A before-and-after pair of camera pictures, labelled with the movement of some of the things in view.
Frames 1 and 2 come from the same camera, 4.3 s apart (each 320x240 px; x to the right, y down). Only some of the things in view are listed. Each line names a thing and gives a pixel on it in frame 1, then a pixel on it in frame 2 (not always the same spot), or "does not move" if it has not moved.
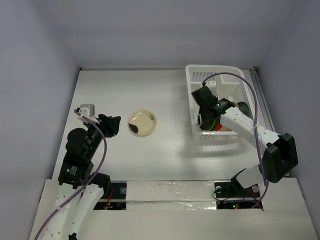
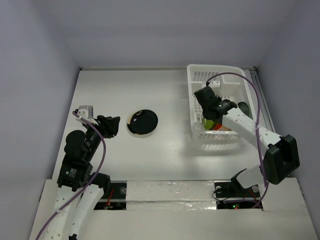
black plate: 201,117 → 143,122
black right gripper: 204,119 does not move
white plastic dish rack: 229,82 does not move
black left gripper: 110,124 does not move
